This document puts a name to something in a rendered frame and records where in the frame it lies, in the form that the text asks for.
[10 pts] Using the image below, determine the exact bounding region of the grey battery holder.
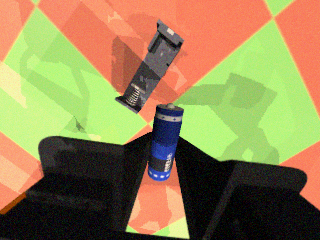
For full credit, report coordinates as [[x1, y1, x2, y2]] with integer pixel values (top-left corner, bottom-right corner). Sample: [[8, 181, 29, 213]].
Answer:
[[114, 20, 185, 114]]

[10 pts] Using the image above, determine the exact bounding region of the blue cylindrical battery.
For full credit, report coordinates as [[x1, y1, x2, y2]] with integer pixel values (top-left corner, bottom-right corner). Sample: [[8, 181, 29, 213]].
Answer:
[[147, 103, 184, 182]]

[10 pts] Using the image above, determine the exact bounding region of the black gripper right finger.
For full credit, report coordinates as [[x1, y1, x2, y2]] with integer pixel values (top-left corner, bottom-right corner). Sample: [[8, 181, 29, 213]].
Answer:
[[174, 136, 308, 240]]

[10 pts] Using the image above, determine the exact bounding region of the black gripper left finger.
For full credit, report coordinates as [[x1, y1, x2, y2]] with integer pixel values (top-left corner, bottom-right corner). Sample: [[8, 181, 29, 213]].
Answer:
[[38, 132, 153, 232]]

